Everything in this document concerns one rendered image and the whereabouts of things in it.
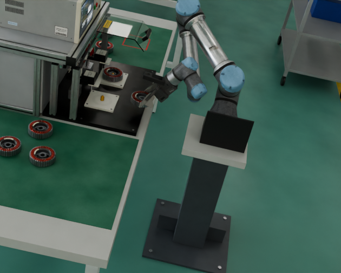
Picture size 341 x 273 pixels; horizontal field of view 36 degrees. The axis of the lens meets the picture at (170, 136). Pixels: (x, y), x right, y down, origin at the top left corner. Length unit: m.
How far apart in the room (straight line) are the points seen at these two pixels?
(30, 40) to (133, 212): 1.28
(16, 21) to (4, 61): 0.19
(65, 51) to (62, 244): 0.89
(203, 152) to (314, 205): 1.34
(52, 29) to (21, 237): 0.99
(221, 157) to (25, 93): 0.99
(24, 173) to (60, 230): 0.35
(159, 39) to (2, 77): 1.27
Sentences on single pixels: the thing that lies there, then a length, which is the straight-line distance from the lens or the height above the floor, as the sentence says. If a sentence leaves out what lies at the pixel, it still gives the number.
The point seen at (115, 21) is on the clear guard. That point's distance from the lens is 2.90.
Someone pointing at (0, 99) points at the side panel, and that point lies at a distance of 2.67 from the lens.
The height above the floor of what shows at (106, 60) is 0.88.
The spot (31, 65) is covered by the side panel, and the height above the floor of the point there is 1.02.
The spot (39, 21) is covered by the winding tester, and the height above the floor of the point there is 1.19.
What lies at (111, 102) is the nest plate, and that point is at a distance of 2.73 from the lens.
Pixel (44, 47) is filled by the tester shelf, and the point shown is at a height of 1.11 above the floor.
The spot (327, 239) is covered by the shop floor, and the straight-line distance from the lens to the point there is 3.52.
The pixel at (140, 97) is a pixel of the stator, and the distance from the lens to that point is 2.69.
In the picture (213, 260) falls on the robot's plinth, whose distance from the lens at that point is 3.08.
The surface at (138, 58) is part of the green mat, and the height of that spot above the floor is 0.75.
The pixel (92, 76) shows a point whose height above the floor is 0.92.
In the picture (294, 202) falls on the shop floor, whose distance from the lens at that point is 3.67.
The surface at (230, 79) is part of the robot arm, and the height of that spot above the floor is 1.10.
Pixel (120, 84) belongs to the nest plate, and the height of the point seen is 0.78.
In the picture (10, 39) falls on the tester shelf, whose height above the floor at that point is 1.11.
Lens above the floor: 2.29
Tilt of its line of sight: 36 degrees down
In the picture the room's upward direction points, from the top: 12 degrees clockwise
